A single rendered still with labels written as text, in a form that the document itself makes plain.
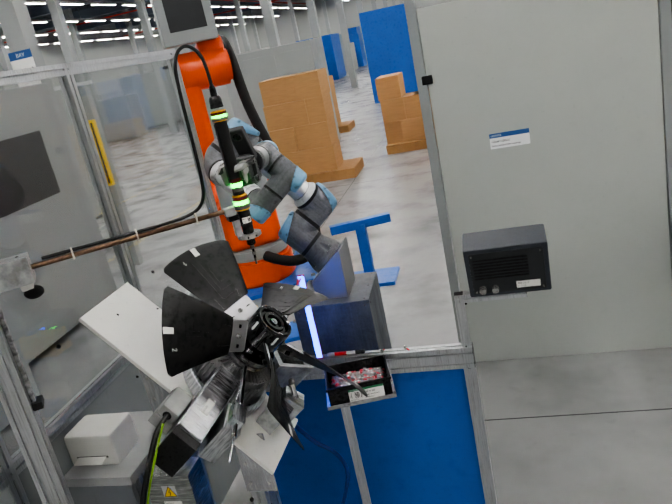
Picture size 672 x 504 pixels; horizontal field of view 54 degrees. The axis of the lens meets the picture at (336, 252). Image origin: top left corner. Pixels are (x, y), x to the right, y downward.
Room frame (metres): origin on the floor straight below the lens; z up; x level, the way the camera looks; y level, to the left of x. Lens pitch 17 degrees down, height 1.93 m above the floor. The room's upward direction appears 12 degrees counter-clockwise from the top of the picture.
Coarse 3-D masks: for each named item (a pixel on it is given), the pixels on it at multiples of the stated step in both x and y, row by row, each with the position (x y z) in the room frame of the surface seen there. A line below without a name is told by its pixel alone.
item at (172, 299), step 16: (176, 304) 1.58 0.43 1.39; (192, 304) 1.61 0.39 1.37; (208, 304) 1.64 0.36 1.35; (176, 320) 1.56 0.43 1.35; (192, 320) 1.59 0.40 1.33; (208, 320) 1.62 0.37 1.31; (224, 320) 1.66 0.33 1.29; (176, 336) 1.53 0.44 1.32; (192, 336) 1.57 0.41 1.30; (208, 336) 1.60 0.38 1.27; (224, 336) 1.64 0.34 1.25; (192, 352) 1.55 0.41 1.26; (208, 352) 1.59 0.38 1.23; (224, 352) 1.64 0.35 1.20; (176, 368) 1.50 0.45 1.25
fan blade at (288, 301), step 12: (264, 288) 2.07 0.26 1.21; (276, 288) 2.06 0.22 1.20; (288, 288) 2.06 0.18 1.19; (300, 288) 2.07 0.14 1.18; (264, 300) 1.99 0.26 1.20; (276, 300) 1.98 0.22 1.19; (288, 300) 1.96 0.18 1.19; (300, 300) 1.96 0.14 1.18; (312, 300) 1.98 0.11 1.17; (288, 312) 1.87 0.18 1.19
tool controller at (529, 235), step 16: (464, 240) 2.02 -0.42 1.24; (480, 240) 1.99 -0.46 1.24; (496, 240) 1.97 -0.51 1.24; (512, 240) 1.95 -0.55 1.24; (528, 240) 1.92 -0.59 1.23; (544, 240) 1.90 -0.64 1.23; (464, 256) 1.97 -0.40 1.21; (480, 256) 1.95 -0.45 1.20; (496, 256) 1.94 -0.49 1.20; (512, 256) 1.93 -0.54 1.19; (528, 256) 1.91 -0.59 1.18; (544, 256) 1.91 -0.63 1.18; (480, 272) 1.97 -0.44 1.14; (496, 272) 1.96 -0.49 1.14; (512, 272) 1.94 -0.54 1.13; (528, 272) 1.93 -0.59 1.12; (544, 272) 1.92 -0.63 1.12; (480, 288) 1.98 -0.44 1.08; (496, 288) 1.95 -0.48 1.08; (512, 288) 1.96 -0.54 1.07; (528, 288) 1.95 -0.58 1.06; (544, 288) 1.94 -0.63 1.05
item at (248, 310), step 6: (240, 300) 1.81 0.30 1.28; (246, 300) 1.81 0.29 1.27; (234, 306) 1.80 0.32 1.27; (240, 306) 1.80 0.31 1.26; (246, 306) 1.80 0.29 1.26; (252, 306) 1.80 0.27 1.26; (228, 312) 1.79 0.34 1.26; (234, 312) 1.79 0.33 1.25; (246, 312) 1.79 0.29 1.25; (252, 312) 1.79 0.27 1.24; (234, 318) 1.78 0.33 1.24; (240, 318) 1.78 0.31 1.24; (246, 318) 1.77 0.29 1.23
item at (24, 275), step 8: (16, 256) 1.65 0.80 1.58; (24, 256) 1.64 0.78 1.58; (0, 264) 1.61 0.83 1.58; (8, 264) 1.61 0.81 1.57; (16, 264) 1.62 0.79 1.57; (24, 264) 1.62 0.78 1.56; (0, 272) 1.60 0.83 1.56; (8, 272) 1.61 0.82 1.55; (16, 272) 1.61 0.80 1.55; (24, 272) 1.62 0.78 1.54; (32, 272) 1.64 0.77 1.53; (0, 280) 1.60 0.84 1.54; (8, 280) 1.61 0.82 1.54; (16, 280) 1.61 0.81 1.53; (24, 280) 1.62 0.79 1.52; (32, 280) 1.62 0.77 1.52; (0, 288) 1.60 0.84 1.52; (8, 288) 1.60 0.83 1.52
